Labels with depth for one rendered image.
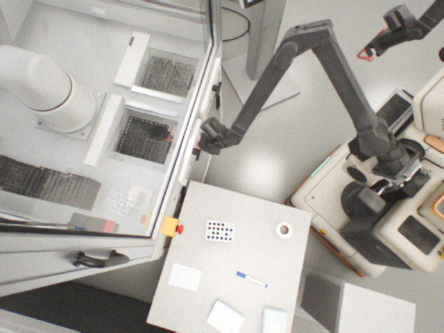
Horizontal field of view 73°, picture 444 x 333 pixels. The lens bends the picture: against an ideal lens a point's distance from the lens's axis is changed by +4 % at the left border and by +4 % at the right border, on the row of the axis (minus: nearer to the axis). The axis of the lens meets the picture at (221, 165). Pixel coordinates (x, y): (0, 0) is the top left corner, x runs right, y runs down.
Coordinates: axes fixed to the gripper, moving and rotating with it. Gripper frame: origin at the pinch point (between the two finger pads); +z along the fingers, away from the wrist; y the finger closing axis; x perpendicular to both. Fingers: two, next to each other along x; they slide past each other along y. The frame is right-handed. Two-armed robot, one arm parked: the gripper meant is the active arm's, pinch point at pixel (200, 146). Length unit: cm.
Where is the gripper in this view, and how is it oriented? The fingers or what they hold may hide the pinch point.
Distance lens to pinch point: 128.2
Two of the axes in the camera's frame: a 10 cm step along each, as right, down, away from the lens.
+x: -2.7, 9.3, -2.3
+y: -8.0, -3.5, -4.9
